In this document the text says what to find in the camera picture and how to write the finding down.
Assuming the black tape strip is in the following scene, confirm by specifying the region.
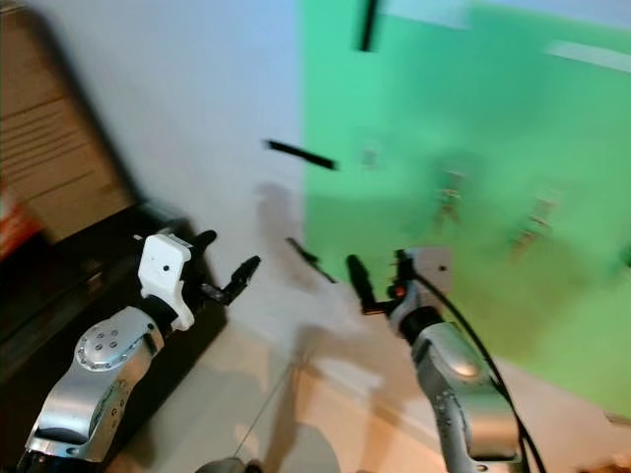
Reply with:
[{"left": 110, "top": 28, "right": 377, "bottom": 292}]
[
  {"left": 263, "top": 138, "right": 340, "bottom": 171},
  {"left": 285, "top": 236, "right": 339, "bottom": 286},
  {"left": 359, "top": 0, "right": 385, "bottom": 53}
]

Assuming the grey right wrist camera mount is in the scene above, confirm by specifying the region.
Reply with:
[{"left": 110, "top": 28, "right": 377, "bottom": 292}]
[{"left": 408, "top": 246, "right": 454, "bottom": 297}]

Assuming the grey robot leg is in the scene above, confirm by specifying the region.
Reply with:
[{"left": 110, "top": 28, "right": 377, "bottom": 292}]
[{"left": 195, "top": 456, "right": 259, "bottom": 473}]

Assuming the small silver key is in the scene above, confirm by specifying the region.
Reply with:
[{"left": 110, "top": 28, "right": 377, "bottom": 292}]
[{"left": 436, "top": 181, "right": 467, "bottom": 230}]

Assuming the orange and white box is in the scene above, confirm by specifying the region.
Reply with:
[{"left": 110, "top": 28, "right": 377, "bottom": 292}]
[{"left": 0, "top": 187, "right": 52, "bottom": 261}]

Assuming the green wall sheet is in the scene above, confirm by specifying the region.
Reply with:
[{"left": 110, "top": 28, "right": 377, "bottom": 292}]
[{"left": 300, "top": 0, "right": 631, "bottom": 421}]

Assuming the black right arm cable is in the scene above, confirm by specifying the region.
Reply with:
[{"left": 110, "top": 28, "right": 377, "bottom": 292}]
[{"left": 412, "top": 270, "right": 549, "bottom": 473}]

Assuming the brown cardboard box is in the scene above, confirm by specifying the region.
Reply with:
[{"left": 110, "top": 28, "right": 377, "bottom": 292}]
[{"left": 0, "top": 0, "right": 139, "bottom": 247}]

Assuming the white tape strip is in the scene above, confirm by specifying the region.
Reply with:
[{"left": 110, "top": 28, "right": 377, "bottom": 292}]
[
  {"left": 546, "top": 40, "right": 631, "bottom": 76},
  {"left": 385, "top": 0, "right": 471, "bottom": 30}
]

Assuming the silver key with ring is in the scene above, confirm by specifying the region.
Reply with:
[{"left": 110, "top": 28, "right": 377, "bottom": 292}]
[{"left": 512, "top": 209, "right": 555, "bottom": 261}]

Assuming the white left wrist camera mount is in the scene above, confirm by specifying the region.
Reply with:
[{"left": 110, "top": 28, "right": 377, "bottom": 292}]
[{"left": 137, "top": 231, "right": 194, "bottom": 332}]

